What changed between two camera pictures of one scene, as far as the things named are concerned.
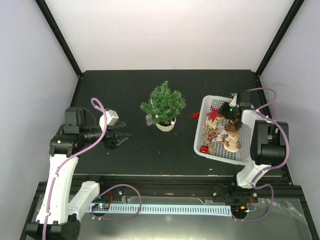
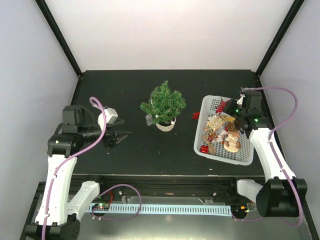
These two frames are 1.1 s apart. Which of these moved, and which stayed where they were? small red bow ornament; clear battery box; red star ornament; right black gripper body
Moved: red star ornament
Stayed: clear battery box; small red bow ornament; right black gripper body
